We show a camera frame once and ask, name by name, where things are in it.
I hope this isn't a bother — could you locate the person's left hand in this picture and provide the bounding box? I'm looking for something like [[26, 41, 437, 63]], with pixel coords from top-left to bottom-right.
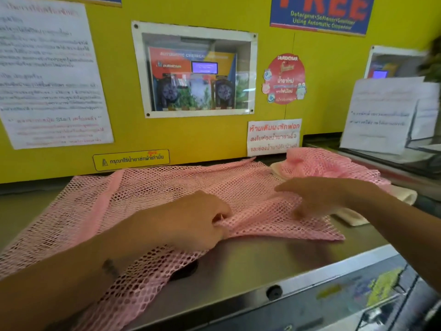
[[148, 190, 235, 255]]

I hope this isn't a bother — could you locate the person's right hand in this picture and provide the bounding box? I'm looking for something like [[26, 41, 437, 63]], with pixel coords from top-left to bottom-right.
[[274, 176, 345, 219]]

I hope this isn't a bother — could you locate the pink mesh bag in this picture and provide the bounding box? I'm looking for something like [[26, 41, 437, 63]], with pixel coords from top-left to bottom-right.
[[0, 147, 392, 331]]

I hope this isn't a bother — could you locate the person's left forearm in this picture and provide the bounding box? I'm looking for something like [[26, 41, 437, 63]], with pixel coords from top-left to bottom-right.
[[0, 217, 166, 331]]

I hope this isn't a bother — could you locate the person's right forearm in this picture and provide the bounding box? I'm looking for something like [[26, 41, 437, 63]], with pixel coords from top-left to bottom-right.
[[339, 179, 441, 293]]

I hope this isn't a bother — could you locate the black detergent drawer lid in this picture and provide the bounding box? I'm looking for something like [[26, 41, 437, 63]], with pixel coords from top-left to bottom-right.
[[168, 259, 199, 282]]

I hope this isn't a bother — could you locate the white red-lettered sign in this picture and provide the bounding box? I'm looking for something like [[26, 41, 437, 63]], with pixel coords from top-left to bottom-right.
[[246, 119, 303, 158]]

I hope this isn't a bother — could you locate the yellow warning label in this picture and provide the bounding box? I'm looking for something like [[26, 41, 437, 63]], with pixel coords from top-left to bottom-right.
[[92, 149, 171, 172]]

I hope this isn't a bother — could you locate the large standing white paper sign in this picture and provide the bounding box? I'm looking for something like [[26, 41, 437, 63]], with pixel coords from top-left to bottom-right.
[[339, 76, 425, 156]]

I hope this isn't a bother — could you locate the blue number sticker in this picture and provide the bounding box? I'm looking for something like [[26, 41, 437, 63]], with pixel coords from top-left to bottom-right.
[[346, 277, 371, 304]]

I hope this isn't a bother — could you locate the black round lock knob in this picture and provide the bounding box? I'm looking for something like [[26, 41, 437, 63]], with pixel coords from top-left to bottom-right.
[[266, 284, 284, 302]]

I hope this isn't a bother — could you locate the yellow number sticker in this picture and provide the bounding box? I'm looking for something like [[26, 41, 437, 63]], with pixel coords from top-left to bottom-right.
[[366, 268, 404, 308]]

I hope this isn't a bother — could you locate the round red sticker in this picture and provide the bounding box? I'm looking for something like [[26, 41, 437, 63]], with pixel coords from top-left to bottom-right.
[[261, 53, 308, 106]]

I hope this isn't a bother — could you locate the small standing white paper sign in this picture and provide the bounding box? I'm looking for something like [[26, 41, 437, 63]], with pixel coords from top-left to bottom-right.
[[411, 81, 441, 141]]

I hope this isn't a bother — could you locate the white-framed dispenser window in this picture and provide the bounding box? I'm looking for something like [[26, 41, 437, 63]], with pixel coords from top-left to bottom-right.
[[363, 45, 430, 80], [130, 20, 259, 119]]

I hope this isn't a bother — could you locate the green potted plant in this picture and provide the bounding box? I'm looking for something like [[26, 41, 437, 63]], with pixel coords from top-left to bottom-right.
[[417, 34, 441, 84]]

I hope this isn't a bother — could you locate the white printed paper notice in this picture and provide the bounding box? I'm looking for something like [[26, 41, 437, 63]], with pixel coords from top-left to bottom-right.
[[0, 0, 115, 150]]

